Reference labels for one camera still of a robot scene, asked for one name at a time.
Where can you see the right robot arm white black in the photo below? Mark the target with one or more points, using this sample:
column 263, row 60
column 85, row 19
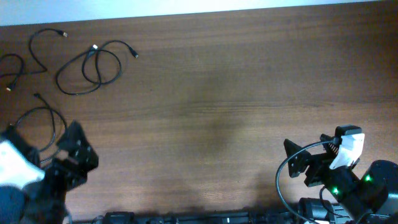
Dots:
column 375, row 193

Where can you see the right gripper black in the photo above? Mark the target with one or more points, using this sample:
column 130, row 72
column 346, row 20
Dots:
column 320, row 162

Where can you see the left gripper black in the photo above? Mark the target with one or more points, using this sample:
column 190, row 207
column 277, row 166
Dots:
column 86, row 161

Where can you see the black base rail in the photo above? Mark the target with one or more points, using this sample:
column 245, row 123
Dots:
column 246, row 215

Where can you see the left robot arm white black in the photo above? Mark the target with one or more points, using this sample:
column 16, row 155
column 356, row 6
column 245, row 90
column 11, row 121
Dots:
column 31, row 193

